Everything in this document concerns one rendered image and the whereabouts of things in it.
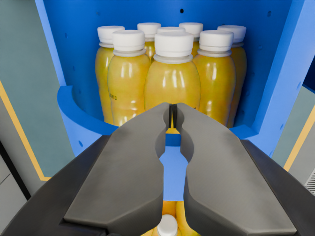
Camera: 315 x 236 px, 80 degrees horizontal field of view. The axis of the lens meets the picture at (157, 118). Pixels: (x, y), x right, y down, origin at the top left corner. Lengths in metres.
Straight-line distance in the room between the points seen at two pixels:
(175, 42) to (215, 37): 0.06
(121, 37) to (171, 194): 0.17
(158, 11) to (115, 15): 0.08
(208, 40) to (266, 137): 0.12
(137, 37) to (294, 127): 1.77
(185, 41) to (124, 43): 0.08
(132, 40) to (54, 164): 2.11
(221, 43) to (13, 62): 1.67
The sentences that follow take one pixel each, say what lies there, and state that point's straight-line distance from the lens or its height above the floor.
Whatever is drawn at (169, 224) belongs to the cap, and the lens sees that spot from 0.42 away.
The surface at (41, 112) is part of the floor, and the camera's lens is 1.90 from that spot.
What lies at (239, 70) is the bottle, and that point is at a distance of 0.30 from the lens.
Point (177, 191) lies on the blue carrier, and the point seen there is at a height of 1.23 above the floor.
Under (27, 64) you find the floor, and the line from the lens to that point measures 1.74.
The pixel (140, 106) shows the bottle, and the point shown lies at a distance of 0.25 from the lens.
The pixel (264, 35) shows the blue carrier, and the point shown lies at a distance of 0.32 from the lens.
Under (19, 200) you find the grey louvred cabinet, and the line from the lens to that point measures 2.68.
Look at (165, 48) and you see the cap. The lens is 0.19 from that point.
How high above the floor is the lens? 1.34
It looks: 58 degrees down
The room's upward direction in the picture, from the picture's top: 174 degrees counter-clockwise
